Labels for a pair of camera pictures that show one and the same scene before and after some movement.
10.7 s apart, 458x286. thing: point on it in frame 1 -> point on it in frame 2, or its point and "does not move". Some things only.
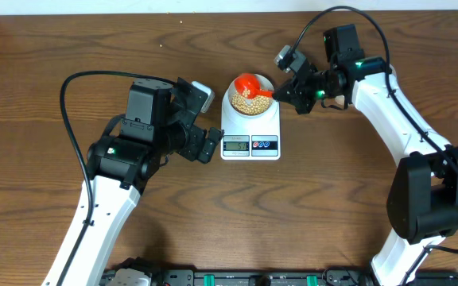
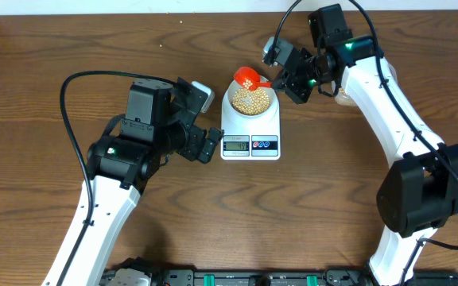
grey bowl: (245, 105) does not move
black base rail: (294, 276) does not move
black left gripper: (190, 149) does not move
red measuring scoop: (250, 82) -> (250, 77)
